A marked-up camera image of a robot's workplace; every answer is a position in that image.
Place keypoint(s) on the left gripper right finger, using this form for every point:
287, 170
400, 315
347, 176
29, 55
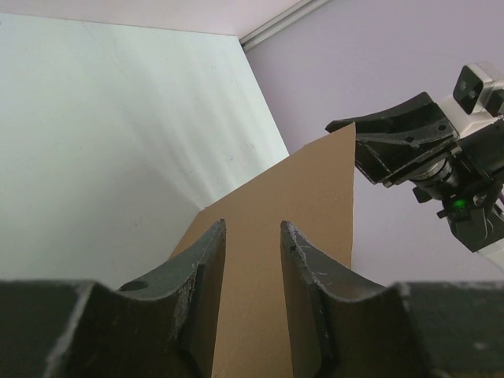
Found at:
343, 325

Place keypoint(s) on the brown cardboard box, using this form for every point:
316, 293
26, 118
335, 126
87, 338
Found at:
313, 189

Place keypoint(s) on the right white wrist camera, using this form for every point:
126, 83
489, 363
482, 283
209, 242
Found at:
476, 100

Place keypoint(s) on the right aluminium frame post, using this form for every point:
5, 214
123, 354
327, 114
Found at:
280, 22

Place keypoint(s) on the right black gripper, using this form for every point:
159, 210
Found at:
414, 141

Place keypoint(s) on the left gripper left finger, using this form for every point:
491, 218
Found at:
162, 324

